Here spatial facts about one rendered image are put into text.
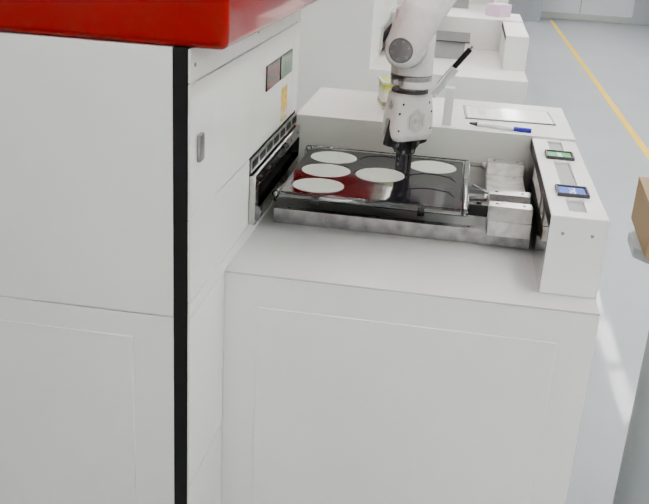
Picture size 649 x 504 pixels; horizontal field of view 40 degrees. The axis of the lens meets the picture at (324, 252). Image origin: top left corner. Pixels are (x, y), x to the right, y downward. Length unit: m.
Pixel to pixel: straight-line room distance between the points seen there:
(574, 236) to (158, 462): 0.77
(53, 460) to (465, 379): 0.70
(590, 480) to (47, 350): 1.61
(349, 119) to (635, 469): 0.98
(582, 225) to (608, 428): 1.41
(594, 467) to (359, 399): 1.19
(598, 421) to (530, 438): 1.28
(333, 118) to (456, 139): 0.28
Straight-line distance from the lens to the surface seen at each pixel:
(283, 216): 1.76
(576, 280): 1.54
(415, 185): 1.79
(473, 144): 2.03
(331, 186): 1.74
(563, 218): 1.50
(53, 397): 1.50
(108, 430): 1.49
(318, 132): 2.05
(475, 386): 1.55
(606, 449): 2.75
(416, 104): 1.82
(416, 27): 1.71
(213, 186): 1.40
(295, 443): 1.65
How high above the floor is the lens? 1.40
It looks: 21 degrees down
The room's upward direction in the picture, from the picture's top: 4 degrees clockwise
